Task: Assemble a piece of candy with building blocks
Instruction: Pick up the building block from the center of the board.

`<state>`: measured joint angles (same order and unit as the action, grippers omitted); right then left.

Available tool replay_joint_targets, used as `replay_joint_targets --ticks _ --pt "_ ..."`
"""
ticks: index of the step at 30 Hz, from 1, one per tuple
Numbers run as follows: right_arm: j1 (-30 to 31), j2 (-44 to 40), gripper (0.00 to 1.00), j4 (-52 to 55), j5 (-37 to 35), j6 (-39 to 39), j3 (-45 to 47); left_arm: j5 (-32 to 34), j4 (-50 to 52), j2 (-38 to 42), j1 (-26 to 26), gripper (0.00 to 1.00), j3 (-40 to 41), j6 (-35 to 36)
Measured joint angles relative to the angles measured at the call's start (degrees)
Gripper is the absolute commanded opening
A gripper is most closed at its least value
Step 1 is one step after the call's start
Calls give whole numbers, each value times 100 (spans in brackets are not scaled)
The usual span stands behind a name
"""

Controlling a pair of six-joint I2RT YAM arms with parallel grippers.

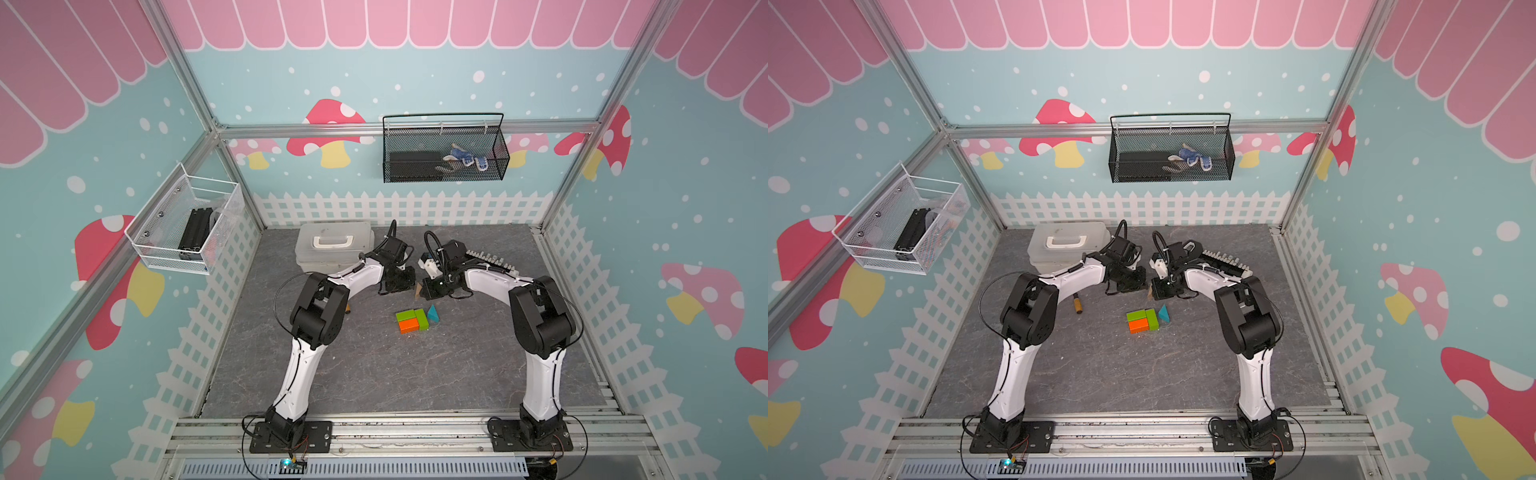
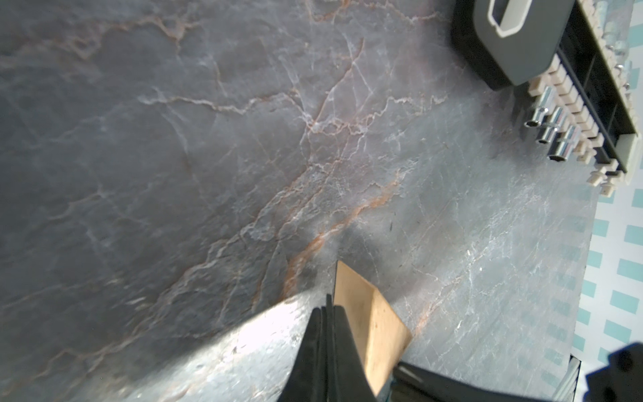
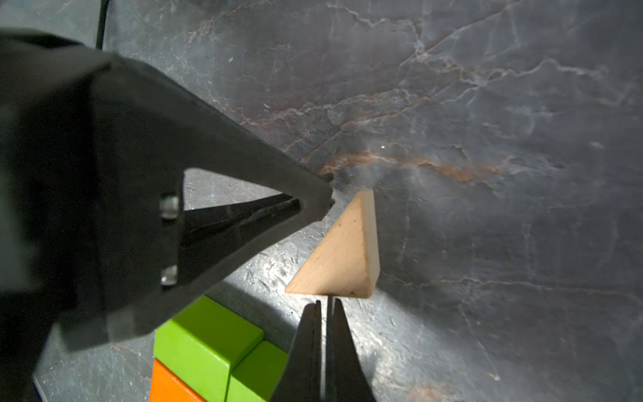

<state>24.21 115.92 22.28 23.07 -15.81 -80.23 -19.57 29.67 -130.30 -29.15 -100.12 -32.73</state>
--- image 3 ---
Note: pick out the green cube block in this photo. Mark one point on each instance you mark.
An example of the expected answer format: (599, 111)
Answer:
(203, 344)

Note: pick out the yellow handled screwdriver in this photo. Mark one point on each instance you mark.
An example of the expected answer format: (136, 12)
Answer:
(100, 34)

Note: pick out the orange cube block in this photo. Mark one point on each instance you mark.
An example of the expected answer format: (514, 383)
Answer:
(167, 387)

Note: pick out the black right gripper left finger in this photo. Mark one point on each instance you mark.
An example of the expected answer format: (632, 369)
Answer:
(301, 379)

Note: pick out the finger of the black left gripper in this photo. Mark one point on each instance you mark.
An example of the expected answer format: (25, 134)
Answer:
(124, 197)

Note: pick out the natural wooden triangle block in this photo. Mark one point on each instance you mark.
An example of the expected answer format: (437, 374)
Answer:
(346, 262)

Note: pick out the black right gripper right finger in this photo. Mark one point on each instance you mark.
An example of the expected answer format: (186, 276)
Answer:
(345, 380)

